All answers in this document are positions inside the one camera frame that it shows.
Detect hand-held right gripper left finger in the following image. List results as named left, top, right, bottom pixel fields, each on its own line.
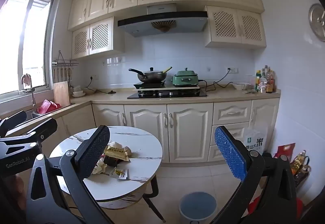
left=25, top=125, right=115, bottom=224

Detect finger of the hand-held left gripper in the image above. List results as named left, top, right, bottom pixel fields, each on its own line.
left=0, top=111, right=27, bottom=137
left=0, top=118, right=58, bottom=156

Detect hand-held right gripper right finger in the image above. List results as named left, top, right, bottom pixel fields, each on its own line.
left=211, top=126, right=297, bottom=224

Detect black snack packet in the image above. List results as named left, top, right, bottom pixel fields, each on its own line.
left=102, top=154, right=121, bottom=166

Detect yellow snack packet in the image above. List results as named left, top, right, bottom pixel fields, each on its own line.
left=105, top=145, right=130, bottom=161

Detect small white yellow-print sachet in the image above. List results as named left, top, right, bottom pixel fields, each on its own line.
left=110, top=167, right=129, bottom=180

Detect grey-blue trash bin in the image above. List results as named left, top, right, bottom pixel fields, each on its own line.
left=179, top=192, right=217, bottom=222

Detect person's left hand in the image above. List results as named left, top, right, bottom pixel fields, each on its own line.
left=2, top=176, right=28, bottom=212

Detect red dish basket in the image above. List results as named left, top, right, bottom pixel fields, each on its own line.
left=37, top=99, right=63, bottom=114

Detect metal sink faucet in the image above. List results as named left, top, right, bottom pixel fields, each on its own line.
left=20, top=73, right=37, bottom=113

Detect white rice bag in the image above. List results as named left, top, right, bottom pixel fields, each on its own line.
left=241, top=123, right=269, bottom=153

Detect wooden cutting board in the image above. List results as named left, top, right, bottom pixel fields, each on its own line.
left=53, top=81, right=71, bottom=108

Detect stack of white bowls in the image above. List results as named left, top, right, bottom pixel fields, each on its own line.
left=72, top=85, right=86, bottom=98

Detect round white marble table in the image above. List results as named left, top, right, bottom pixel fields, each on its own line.
left=48, top=126, right=167, bottom=223

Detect cream base cabinets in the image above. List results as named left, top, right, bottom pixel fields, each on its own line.
left=0, top=97, right=280, bottom=164

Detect beige countertop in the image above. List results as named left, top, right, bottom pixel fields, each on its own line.
left=0, top=84, right=281, bottom=123

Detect cluster of condiment bottles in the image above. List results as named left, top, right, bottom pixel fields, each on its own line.
left=255, top=65, right=277, bottom=94

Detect kitchen window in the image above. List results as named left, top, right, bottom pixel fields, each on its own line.
left=0, top=0, right=55, bottom=95

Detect black induction cooker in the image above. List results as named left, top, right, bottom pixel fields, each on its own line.
left=133, top=81, right=167, bottom=89

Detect black gas stove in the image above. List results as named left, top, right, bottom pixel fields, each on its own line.
left=127, top=88, right=207, bottom=99

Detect green electric cooking pot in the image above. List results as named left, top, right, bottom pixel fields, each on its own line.
left=172, top=68, right=201, bottom=87

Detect steel wok with lid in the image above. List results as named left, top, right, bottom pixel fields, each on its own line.
left=128, top=67, right=168, bottom=83

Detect cream lattice door cabinet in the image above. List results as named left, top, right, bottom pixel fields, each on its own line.
left=71, top=16, right=125, bottom=59
left=204, top=5, right=267, bottom=49

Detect range hood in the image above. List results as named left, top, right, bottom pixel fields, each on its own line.
left=117, top=3, right=209, bottom=37

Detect round metal lid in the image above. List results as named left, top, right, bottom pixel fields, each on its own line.
left=308, top=3, right=325, bottom=42

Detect wall utensil rack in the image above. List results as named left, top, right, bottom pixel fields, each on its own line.
left=52, top=50, right=79, bottom=82

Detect black appliance power cord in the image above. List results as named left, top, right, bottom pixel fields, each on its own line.
left=198, top=69, right=234, bottom=91

